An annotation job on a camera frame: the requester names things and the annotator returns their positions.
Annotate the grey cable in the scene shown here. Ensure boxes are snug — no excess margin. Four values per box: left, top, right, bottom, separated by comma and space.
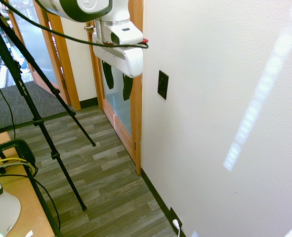
0, 162, 34, 175

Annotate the black wall outlet plate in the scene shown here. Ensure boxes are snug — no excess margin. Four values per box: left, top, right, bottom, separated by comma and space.
169, 206, 183, 230

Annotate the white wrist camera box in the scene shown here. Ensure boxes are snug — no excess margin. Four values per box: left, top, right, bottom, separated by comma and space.
95, 19, 144, 46

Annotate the yellow cable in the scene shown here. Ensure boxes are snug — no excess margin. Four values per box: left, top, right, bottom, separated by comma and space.
0, 158, 35, 173

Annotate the wooden glass door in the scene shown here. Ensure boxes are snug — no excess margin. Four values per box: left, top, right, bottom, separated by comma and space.
86, 0, 144, 175

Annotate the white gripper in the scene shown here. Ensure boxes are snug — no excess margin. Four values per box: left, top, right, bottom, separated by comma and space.
91, 34, 144, 101

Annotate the black light switch plate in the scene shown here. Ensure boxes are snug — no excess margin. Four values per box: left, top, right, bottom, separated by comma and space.
157, 70, 169, 100

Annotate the thin black cable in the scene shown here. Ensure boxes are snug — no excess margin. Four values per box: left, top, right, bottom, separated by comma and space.
0, 64, 16, 140

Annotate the black clamp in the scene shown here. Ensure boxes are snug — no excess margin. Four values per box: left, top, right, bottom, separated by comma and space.
0, 138, 37, 178

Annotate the wooden framed glass panel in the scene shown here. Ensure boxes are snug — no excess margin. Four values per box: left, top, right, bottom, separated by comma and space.
2, 0, 62, 87

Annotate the wooden door frame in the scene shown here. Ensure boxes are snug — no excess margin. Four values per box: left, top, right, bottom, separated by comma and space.
33, 0, 82, 111

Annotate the white plug with cable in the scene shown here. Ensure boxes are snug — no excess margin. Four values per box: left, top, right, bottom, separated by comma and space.
172, 219, 182, 237

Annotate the black camera tripod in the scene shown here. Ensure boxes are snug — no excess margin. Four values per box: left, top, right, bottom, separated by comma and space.
0, 2, 97, 237

